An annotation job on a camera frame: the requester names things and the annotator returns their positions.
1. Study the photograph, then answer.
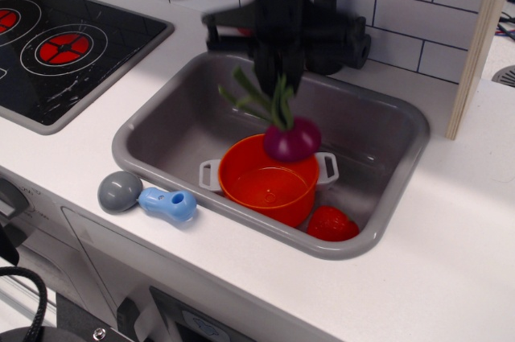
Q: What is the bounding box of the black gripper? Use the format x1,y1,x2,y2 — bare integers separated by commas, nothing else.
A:
200,0,359,97

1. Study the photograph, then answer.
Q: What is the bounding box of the purple toy beet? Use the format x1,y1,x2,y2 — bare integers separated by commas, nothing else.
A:
218,67,322,163

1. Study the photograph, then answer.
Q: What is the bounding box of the grey plastic sink basin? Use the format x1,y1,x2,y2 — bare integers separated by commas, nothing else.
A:
112,53,430,260

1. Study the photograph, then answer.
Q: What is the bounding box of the orange toy pot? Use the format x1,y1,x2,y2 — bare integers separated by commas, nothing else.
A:
199,134,339,227

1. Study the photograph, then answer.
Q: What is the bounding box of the dark grey toy faucet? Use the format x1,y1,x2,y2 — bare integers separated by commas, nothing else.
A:
210,0,373,76

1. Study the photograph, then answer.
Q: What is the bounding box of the red toy strawberry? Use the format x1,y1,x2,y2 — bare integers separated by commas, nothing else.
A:
307,205,360,242

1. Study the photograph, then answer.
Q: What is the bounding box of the grey and blue toy ladle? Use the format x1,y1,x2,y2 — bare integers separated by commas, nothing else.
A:
97,171,197,223

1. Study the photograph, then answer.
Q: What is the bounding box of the black toy stove top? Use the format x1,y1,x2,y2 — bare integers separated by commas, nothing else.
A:
1,0,174,135

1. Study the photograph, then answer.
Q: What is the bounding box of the round metal drain grille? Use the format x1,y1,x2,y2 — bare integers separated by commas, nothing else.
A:
492,65,515,88

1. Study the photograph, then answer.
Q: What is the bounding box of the light wooden side panel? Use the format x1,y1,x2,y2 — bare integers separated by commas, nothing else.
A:
445,0,505,140

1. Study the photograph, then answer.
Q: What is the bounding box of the grey oven knob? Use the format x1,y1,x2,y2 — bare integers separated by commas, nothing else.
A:
0,178,30,219

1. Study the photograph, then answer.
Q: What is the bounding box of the black braided cable lower left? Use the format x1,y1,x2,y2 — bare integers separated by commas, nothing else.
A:
0,266,49,342

